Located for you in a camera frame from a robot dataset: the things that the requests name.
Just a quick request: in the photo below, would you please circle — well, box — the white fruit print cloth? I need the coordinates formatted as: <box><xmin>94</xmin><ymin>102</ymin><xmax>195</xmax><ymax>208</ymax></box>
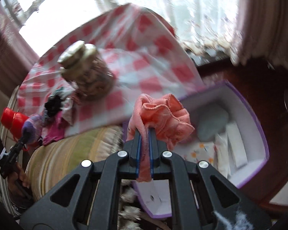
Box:
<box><xmin>182</xmin><ymin>142</ymin><xmax>216</xmax><ymax>166</ymax></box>

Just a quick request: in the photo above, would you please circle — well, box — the magenta knit glove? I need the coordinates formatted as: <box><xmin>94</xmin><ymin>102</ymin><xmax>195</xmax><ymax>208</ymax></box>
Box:
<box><xmin>42</xmin><ymin>111</ymin><xmax>69</xmax><ymax>146</ymax></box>

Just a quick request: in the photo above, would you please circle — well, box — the black velvet scrunchie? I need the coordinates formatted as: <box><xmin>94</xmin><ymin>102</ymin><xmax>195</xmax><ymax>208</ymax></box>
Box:
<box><xmin>44</xmin><ymin>95</ymin><xmax>62</xmax><ymax>118</ymax></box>

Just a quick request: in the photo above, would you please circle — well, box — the light blue towel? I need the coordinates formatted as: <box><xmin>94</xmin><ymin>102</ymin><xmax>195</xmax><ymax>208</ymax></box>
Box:
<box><xmin>197</xmin><ymin>104</ymin><xmax>229</xmax><ymax>142</ymax></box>

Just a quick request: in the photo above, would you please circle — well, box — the salmon pink cloth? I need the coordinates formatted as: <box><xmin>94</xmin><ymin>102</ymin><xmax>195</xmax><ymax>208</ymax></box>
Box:
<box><xmin>126</xmin><ymin>94</ymin><xmax>194</xmax><ymax>182</ymax></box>

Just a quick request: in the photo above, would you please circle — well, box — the floral white bow scrunchie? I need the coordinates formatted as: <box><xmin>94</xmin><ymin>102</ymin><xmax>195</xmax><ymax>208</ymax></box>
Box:
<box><xmin>60</xmin><ymin>89</ymin><xmax>80</xmax><ymax>126</ymax></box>

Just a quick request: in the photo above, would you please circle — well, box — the person's left hand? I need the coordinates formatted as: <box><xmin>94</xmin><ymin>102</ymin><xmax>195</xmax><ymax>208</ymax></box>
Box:
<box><xmin>7</xmin><ymin>162</ymin><xmax>30</xmax><ymax>194</ymax></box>

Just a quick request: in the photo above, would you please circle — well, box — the striped velvet cushion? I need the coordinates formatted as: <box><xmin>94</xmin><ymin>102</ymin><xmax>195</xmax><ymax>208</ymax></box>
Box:
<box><xmin>26</xmin><ymin>126</ymin><xmax>123</xmax><ymax>201</ymax></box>

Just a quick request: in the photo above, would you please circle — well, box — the red thermos jug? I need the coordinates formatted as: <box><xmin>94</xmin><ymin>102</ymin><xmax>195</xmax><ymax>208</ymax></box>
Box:
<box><xmin>0</xmin><ymin>108</ymin><xmax>28</xmax><ymax>142</ymax></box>

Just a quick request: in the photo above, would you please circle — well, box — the purple cardboard box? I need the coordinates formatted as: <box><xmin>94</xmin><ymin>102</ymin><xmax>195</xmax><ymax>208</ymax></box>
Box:
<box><xmin>122</xmin><ymin>80</ymin><xmax>270</xmax><ymax>219</ymax></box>

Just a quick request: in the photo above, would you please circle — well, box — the glass jar with metal lid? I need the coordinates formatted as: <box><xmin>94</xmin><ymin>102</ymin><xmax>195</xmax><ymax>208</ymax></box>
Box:
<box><xmin>58</xmin><ymin>40</ymin><xmax>115</xmax><ymax>101</ymax></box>

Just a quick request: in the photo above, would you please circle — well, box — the red white checkered tablecloth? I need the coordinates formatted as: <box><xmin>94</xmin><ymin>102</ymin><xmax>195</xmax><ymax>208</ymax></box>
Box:
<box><xmin>17</xmin><ymin>4</ymin><xmax>204</xmax><ymax>136</ymax></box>

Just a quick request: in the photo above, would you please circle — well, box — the pink curtain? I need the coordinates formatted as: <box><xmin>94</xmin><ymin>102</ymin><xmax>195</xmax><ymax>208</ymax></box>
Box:
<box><xmin>230</xmin><ymin>0</ymin><xmax>288</xmax><ymax>69</ymax></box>

